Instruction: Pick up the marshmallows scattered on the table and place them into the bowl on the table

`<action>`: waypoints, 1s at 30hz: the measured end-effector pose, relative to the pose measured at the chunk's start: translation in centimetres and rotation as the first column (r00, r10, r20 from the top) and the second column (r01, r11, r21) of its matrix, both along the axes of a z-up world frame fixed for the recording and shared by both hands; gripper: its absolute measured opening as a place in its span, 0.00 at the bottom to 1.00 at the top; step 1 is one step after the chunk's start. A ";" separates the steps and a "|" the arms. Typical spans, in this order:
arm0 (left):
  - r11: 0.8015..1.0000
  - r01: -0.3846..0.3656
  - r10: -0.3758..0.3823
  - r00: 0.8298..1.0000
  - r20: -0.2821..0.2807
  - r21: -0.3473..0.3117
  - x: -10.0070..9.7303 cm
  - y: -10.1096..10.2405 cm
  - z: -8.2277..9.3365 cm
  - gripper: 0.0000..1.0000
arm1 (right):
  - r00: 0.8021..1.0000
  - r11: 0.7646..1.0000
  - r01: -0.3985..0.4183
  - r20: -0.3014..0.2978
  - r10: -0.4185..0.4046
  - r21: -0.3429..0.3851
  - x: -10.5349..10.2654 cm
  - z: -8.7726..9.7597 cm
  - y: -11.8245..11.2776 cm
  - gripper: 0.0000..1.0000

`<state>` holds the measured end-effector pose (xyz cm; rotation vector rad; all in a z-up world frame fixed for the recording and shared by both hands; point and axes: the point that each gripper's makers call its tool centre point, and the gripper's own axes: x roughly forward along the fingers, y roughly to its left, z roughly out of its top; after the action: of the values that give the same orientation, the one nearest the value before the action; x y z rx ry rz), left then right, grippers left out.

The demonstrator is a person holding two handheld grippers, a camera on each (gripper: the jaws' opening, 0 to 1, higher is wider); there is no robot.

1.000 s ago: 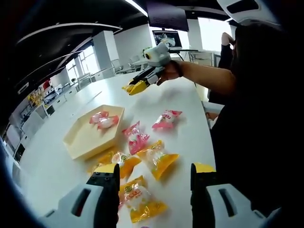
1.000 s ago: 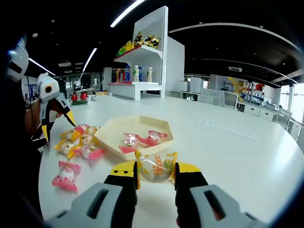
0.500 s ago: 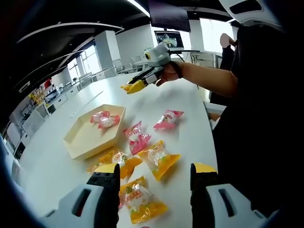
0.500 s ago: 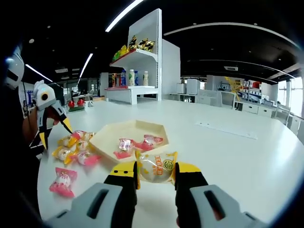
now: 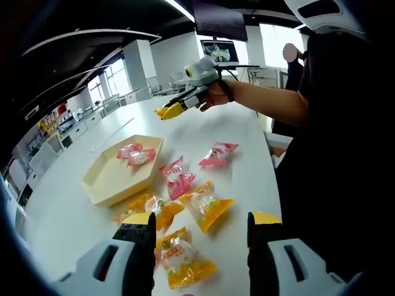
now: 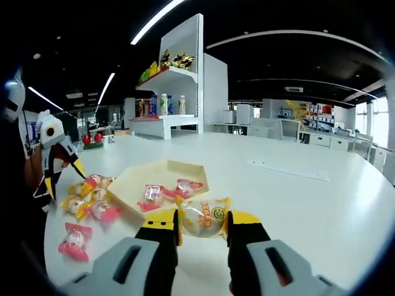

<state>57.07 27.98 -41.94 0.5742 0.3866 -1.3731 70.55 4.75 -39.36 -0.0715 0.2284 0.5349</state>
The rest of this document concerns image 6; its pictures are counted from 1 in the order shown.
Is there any black-yellow snack packet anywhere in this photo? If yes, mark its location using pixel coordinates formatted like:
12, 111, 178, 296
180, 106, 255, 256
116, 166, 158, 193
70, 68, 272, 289
159, 49, 173, 67
172, 52, 196, 71

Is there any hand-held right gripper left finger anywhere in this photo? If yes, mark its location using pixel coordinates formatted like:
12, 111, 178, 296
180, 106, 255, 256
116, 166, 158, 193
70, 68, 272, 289
58, 208, 180, 296

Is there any white chest-worn device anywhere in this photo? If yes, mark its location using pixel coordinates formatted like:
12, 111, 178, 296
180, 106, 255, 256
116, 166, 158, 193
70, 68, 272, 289
2, 69, 27, 123

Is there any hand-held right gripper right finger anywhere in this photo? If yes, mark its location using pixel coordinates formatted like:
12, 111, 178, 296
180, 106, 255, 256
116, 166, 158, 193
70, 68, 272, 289
227, 209, 348, 296

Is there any person's left hand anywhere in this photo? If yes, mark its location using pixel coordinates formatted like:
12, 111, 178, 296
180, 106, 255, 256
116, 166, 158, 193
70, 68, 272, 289
52, 147, 72, 170

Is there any white table cable cover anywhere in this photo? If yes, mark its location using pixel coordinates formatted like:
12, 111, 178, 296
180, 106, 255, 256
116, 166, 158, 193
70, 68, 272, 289
246, 158, 330, 183

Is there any yellow marshmallow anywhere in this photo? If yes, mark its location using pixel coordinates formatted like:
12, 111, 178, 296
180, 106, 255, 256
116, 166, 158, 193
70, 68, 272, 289
175, 195, 232, 247

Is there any yellow-green snack packet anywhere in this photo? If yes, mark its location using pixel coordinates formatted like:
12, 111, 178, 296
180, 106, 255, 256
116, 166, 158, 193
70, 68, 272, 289
138, 60, 161, 83

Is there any white table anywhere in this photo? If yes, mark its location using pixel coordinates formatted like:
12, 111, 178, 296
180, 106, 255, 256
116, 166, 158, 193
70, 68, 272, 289
43, 131, 395, 294

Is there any yellow display rack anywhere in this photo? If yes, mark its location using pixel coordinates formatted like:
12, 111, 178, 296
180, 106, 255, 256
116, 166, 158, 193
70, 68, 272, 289
285, 99, 309, 130

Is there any pile of marshmallows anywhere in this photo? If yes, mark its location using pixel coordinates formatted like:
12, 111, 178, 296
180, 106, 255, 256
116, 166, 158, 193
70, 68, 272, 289
60, 173, 123, 222

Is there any ceiling light strip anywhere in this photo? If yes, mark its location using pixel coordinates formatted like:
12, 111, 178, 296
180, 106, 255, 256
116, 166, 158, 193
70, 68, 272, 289
131, 0, 186, 46
27, 86, 64, 111
97, 72, 115, 107

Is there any pink marshmallow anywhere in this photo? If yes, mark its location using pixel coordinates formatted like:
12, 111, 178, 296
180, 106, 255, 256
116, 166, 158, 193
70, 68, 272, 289
57, 222, 94, 262
166, 178, 204, 201
137, 184, 167, 213

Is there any black device cable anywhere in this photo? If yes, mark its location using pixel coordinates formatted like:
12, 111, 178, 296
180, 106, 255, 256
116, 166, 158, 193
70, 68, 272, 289
22, 109, 33, 157

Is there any person's black shirt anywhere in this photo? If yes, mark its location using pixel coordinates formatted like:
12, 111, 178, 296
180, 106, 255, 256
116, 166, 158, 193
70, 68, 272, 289
0, 117, 52, 296

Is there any cream hexagonal bowl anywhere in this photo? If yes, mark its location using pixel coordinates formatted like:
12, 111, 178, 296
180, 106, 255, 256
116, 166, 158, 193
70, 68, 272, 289
106, 158, 210, 223

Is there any small white appliance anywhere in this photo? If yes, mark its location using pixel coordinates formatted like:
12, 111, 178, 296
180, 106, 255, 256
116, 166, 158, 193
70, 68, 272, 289
222, 109, 237, 125

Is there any tall white appliance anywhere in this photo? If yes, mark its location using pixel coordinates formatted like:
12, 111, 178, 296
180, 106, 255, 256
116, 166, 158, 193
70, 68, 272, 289
236, 104, 254, 126

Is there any white shelf unit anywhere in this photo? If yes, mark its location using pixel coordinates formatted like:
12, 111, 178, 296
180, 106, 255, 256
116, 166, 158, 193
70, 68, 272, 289
129, 12, 229, 141

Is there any row of white cabinets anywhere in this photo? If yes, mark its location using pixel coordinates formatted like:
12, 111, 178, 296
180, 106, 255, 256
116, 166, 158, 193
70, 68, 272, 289
297, 129, 371, 155

